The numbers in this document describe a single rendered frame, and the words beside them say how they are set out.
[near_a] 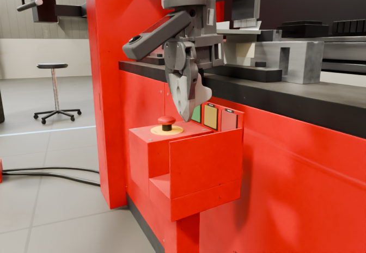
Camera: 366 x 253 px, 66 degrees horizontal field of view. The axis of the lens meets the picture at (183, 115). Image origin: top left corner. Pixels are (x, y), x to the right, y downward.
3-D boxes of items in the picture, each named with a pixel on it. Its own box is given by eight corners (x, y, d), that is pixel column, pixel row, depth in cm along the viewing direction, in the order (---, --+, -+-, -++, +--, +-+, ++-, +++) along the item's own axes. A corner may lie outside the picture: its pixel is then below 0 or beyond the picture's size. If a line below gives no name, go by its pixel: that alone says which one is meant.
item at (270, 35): (226, 42, 90) (226, 32, 90) (233, 42, 92) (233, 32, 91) (272, 41, 73) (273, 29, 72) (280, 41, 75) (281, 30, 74)
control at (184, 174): (130, 178, 67) (127, 102, 62) (188, 164, 74) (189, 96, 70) (170, 222, 50) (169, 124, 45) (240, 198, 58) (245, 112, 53)
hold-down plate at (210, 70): (199, 72, 93) (200, 62, 92) (213, 71, 96) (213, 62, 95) (265, 82, 67) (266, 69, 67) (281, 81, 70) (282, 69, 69)
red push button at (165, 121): (154, 131, 64) (154, 116, 63) (170, 129, 65) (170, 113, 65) (163, 136, 60) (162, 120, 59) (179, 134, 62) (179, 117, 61)
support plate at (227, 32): (144, 34, 80) (144, 30, 79) (221, 35, 92) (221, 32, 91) (172, 32, 64) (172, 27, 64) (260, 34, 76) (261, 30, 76)
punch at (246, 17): (231, 27, 88) (232, -6, 86) (236, 27, 89) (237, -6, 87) (252, 25, 79) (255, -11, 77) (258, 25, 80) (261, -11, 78)
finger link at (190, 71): (200, 99, 48) (196, 46, 45) (192, 101, 47) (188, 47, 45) (185, 96, 52) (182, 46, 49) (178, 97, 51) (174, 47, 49)
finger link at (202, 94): (217, 119, 53) (214, 69, 50) (190, 127, 50) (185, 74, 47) (207, 116, 55) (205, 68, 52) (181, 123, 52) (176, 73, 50)
